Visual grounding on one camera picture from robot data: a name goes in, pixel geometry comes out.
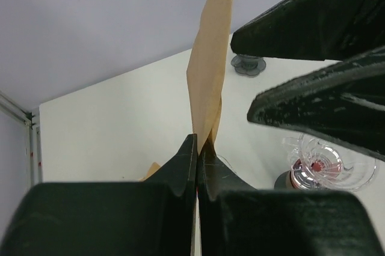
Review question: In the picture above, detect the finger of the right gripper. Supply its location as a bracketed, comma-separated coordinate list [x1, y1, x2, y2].
[247, 47, 384, 160]
[230, 0, 384, 61]

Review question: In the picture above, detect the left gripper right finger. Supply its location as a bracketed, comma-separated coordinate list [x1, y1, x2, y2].
[197, 143, 384, 255]

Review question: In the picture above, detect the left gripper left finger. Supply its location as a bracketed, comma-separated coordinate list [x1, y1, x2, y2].
[1, 134, 197, 255]

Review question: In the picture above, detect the clear glass dripper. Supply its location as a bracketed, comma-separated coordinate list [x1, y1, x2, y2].
[282, 133, 380, 192]

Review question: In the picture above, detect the grey plastic dripper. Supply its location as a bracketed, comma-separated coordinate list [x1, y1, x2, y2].
[231, 55, 266, 78]

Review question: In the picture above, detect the brown paper coffee filter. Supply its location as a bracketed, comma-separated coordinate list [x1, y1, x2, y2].
[186, 0, 233, 152]

